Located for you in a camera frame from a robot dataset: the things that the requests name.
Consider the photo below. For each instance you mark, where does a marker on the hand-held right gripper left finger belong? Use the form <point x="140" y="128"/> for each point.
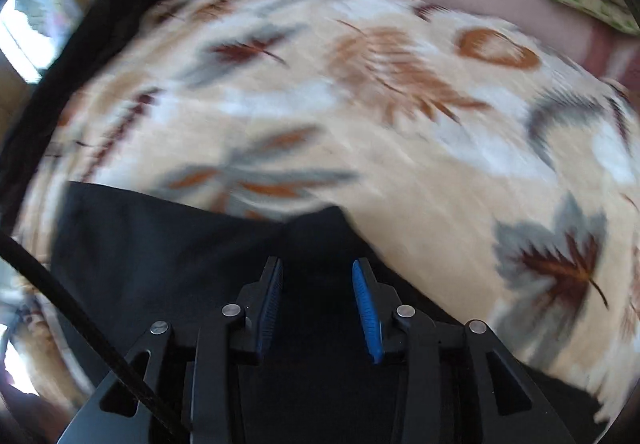
<point x="270" y="304"/>

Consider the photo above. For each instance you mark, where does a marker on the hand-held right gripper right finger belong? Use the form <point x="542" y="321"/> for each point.
<point x="364" y="309"/>

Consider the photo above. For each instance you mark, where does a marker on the black pants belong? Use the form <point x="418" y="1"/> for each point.
<point x="165" y="264"/>

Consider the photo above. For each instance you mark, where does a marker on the leaf-print beige blanket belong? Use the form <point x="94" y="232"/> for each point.
<point x="380" y="134"/>

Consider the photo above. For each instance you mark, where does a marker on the window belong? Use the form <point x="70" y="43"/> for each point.
<point x="32" y="19"/>

